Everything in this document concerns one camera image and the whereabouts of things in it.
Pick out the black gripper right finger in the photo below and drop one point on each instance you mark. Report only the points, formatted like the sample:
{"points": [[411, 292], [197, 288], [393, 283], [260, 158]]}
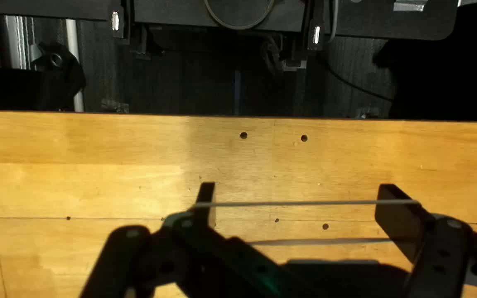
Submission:
{"points": [[437, 249]]}

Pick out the black flat panel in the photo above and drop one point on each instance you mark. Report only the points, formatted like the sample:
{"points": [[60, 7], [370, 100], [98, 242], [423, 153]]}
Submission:
{"points": [[398, 22]]}

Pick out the black clamp knob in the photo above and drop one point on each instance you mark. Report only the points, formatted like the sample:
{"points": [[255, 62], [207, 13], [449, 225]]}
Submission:
{"points": [[56, 68]]}

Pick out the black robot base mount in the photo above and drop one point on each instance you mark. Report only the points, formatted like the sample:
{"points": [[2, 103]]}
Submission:
{"points": [[222, 33]]}

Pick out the silver metal post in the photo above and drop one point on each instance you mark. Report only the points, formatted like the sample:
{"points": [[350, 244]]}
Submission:
{"points": [[73, 60]]}

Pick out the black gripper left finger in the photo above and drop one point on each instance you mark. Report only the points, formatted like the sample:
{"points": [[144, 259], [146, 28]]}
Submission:
{"points": [[206, 242]]}

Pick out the thin pale elastic band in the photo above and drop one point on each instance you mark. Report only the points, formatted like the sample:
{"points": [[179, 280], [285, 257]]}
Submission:
{"points": [[305, 202]]}

